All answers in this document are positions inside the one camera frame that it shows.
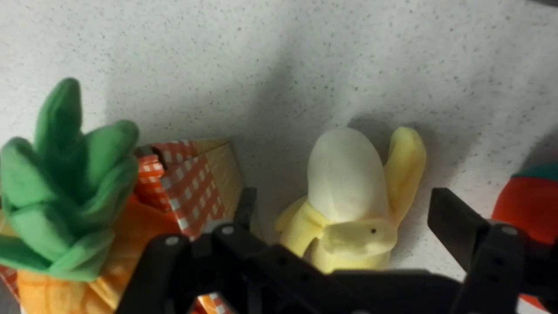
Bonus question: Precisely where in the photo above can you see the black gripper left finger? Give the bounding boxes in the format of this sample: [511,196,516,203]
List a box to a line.
[115,187,293,314]

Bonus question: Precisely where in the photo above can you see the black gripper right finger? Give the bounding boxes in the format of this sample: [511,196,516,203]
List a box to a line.
[427,187,558,314]

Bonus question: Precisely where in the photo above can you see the red-orange round plush toy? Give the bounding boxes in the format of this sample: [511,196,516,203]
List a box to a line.
[490,161,558,311]

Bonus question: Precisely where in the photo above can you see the orange checkered basket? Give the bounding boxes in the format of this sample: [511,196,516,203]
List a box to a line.
[0,138,246,314]

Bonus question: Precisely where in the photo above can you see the pineapple plush toy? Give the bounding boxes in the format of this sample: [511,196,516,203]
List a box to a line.
[0,77,176,314]

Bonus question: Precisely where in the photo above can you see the yellow banana plush toy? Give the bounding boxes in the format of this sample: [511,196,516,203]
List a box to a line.
[273,126,429,276]

